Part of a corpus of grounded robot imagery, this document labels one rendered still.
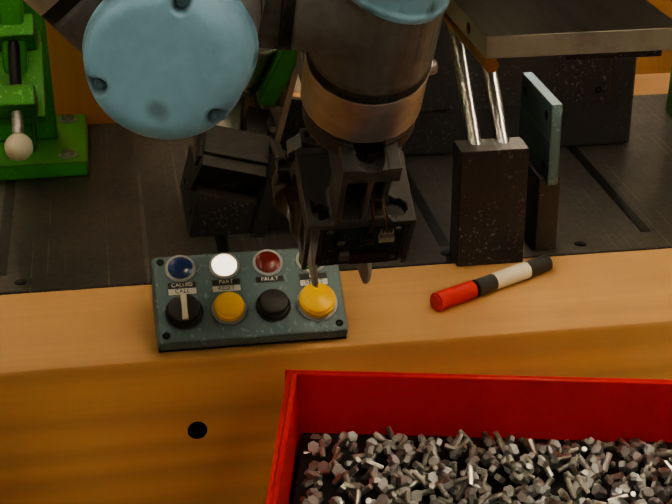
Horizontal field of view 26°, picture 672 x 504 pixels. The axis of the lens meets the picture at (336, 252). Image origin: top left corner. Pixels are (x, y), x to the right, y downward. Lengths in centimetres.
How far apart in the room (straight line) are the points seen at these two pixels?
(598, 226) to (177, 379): 45
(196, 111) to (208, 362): 51
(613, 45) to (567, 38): 4
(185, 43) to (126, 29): 3
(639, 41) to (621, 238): 25
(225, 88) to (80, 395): 54
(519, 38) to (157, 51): 54
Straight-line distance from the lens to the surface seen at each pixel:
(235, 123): 136
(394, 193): 94
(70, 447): 117
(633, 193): 147
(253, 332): 114
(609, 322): 121
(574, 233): 136
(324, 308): 114
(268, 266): 117
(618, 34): 117
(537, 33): 115
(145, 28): 65
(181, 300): 114
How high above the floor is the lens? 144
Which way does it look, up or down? 25 degrees down
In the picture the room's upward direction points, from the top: straight up
